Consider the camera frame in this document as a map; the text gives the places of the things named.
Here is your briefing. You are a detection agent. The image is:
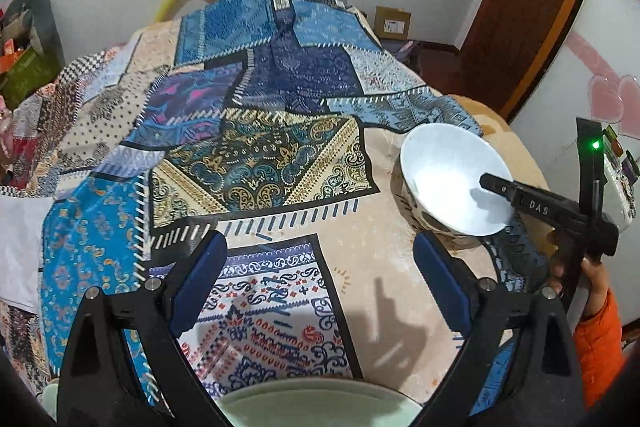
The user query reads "white cabinet with pink hearts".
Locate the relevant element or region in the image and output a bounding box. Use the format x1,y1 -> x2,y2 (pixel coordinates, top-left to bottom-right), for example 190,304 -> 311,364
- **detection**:
510,0 -> 640,188

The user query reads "brown wooden door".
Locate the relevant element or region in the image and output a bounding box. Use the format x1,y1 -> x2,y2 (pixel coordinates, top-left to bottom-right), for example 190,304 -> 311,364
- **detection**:
452,0 -> 601,120

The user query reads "small cardboard box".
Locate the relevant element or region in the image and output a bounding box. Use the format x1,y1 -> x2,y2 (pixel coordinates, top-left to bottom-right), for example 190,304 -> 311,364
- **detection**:
374,5 -> 412,38

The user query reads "person's right hand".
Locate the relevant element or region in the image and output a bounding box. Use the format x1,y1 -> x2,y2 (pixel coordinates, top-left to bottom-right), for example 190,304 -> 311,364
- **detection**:
546,232 -> 609,321

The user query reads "white cloth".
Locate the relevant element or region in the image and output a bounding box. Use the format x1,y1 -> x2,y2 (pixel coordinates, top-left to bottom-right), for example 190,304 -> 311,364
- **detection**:
0,194 -> 56,308

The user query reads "green plate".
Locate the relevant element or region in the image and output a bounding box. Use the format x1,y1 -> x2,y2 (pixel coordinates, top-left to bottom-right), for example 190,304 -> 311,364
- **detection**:
217,379 -> 423,427

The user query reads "white bowl with patterned outside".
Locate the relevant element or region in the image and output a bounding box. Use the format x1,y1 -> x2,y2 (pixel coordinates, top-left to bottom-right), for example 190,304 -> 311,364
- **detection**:
397,123 -> 512,250

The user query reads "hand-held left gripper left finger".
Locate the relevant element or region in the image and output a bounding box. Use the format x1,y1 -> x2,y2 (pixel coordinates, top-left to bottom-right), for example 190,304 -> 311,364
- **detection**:
55,230 -> 234,427

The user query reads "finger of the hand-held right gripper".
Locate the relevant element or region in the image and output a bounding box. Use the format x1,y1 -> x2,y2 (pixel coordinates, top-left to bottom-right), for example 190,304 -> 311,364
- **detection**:
480,173 -> 582,226

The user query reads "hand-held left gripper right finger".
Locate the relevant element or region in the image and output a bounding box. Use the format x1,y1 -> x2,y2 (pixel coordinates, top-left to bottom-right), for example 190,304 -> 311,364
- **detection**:
413,231 -> 587,427

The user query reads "pink rabbit toy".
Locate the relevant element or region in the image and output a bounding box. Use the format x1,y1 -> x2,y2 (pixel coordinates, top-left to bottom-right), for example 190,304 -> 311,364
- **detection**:
0,97 -> 13,158

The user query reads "patchwork printed blanket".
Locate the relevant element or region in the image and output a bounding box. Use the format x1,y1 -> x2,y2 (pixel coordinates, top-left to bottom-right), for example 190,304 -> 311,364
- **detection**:
0,0 -> 551,423

